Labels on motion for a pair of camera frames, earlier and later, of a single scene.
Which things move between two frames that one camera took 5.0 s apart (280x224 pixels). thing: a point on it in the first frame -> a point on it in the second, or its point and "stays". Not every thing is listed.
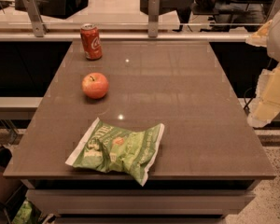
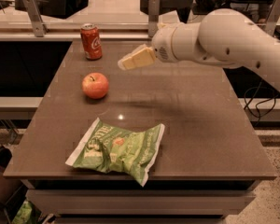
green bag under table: [27, 214] stays
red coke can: [91, 41] stays
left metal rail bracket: [34, 15] stays
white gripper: [279, 36] -> [163, 46]
